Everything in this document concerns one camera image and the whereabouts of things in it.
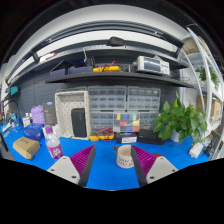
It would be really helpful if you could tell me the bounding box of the yellow multimeter on shelf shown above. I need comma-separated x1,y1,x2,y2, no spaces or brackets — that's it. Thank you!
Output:
93,62,121,72

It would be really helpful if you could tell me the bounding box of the white metal rack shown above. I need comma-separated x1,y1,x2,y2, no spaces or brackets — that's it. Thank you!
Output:
178,28,224,161

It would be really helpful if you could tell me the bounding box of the black rectangular speaker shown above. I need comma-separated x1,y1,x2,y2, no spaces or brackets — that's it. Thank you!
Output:
71,108,87,137

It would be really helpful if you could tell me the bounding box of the grey drawer cabinet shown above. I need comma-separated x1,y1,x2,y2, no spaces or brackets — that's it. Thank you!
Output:
127,86,161,130
88,86,126,134

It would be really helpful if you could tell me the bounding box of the green potted plant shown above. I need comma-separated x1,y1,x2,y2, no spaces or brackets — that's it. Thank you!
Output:
153,96,207,144

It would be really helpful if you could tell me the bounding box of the white small box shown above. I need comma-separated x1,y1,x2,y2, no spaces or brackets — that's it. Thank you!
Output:
42,124,62,138

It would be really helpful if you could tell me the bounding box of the brown cardboard box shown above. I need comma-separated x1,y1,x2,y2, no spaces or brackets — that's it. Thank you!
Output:
13,137,40,159

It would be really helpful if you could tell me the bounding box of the white oscilloscope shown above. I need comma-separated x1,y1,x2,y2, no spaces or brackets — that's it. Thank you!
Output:
137,56,170,75

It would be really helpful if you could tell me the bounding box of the plastic water bottle purple label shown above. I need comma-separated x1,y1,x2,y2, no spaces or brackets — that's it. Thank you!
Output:
45,126,63,159

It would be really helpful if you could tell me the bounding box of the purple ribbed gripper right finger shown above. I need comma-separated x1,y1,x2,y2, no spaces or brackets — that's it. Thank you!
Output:
131,145,178,187

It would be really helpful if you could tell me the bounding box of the dark blue box on shelf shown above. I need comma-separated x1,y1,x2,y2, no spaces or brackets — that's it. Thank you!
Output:
68,66,93,74

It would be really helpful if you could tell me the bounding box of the white power adapter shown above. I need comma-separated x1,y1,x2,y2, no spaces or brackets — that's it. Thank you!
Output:
189,143,204,158

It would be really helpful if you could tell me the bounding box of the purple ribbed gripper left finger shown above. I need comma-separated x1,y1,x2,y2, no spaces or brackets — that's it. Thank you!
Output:
48,145,96,187

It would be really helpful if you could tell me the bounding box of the colourful parts organizer box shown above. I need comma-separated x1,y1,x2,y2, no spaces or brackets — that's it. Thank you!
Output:
113,113,140,133

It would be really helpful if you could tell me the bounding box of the blue table mat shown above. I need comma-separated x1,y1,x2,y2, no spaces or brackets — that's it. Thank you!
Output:
3,126,209,190

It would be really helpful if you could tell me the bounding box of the grey drawer cabinet left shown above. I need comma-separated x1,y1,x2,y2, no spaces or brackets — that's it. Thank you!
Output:
88,86,126,134

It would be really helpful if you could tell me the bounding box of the white pegboard tray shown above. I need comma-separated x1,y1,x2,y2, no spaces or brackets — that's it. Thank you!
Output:
55,91,90,140

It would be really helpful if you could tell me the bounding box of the yellow multimeter on table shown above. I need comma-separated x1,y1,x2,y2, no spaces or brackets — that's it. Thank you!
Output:
89,128,115,141

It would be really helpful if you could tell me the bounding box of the black box white label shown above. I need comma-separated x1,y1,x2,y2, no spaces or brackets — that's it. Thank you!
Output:
116,132,137,144

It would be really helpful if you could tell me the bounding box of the grey drawer cabinet right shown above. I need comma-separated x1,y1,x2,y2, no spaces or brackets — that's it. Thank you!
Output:
127,86,161,130

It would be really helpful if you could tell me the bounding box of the cream patterned ceramic mug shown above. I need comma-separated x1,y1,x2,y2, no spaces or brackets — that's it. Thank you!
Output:
113,145,134,169

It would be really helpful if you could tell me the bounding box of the purple plastic bag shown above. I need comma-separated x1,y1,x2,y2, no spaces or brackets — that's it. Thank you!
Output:
31,105,45,124

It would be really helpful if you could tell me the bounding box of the black wall shelf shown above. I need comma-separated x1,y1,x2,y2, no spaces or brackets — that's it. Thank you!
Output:
46,72,192,88

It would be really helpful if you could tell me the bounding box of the dark grey booklet box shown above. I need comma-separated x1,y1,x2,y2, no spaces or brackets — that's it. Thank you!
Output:
42,102,57,125

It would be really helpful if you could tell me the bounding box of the black flat box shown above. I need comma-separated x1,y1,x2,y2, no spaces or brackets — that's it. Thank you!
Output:
138,129,166,145

